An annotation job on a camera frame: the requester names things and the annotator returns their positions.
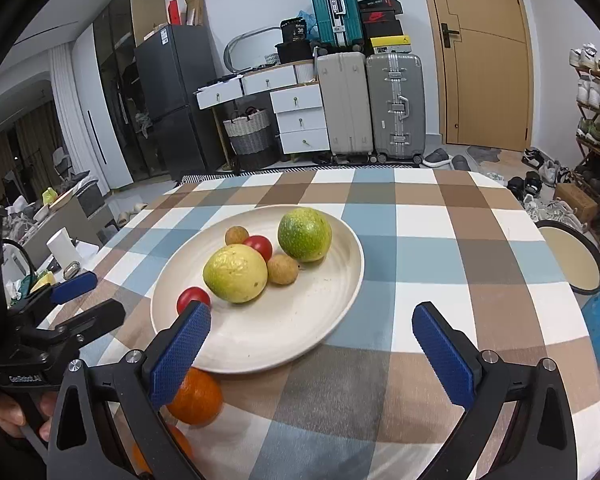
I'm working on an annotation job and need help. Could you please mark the black refrigerator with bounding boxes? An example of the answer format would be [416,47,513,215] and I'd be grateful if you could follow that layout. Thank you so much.
[135,24,225,181]

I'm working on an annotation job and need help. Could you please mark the brown longan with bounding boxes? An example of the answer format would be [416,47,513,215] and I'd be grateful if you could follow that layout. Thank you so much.
[268,254,300,286]
[224,226,250,245]

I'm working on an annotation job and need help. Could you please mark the silver suitcase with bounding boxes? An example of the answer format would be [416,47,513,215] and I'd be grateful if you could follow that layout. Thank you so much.
[366,52,426,165]

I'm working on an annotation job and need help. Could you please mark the yellow guava fruit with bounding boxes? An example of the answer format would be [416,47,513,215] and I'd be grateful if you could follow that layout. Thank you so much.
[202,244,268,304]

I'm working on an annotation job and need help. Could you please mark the white drawer desk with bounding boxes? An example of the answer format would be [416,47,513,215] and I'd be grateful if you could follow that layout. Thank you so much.
[194,60,330,155]

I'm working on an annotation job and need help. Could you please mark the stacked shoe boxes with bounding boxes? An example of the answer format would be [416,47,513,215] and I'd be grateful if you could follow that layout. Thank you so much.
[358,0,411,55]

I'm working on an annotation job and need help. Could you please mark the teal suitcase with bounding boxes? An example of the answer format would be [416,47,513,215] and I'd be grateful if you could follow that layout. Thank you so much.
[312,0,364,52]

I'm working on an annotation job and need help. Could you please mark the cream round plate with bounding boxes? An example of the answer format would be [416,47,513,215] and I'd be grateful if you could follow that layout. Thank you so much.
[149,204,366,375]

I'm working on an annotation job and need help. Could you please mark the wooden door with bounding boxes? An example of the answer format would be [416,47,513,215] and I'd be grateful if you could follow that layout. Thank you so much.
[426,0,533,152]

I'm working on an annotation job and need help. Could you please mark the orange mandarin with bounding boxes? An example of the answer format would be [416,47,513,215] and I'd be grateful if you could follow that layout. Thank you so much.
[166,367,224,426]
[132,424,194,474]

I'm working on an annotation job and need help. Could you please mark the checkered tablecloth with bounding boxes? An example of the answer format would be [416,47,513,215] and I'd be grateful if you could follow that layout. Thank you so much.
[50,168,600,479]

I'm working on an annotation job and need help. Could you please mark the woven laundry basket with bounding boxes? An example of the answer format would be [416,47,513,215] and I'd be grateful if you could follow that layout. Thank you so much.
[223,106,279,171]

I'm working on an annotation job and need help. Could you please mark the beige suitcase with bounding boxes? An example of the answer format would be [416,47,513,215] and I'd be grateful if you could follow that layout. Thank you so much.
[315,52,374,159]

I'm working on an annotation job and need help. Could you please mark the round stool beige top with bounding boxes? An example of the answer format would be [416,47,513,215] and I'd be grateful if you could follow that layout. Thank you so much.
[535,220,600,296]

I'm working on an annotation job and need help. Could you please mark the green passion fruit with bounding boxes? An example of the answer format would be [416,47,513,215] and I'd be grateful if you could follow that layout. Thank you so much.
[277,207,332,263]

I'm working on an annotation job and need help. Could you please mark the small red cherry tomato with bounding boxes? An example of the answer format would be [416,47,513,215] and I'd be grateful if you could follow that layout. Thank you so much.
[242,235,273,261]

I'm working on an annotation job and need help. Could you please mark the large red cherry tomato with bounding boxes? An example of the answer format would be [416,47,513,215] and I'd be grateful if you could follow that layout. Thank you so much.
[176,286,211,314]

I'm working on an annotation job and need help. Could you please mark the person's left hand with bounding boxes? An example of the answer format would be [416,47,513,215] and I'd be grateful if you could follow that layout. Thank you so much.
[0,391,57,442]

